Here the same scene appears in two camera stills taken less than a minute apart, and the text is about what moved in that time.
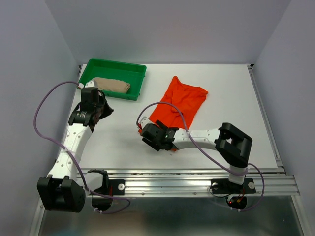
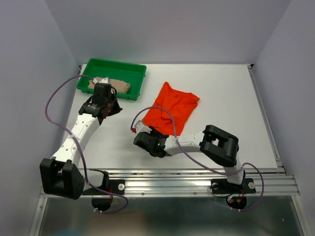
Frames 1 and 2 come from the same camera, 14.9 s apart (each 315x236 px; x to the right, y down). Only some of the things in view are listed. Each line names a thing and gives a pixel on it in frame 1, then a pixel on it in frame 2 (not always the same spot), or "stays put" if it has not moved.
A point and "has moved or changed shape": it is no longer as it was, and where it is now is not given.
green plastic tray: (131, 73) stays put
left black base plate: (113, 187) stays put
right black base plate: (225, 186) stays put
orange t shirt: (191, 101) has moved or changed shape
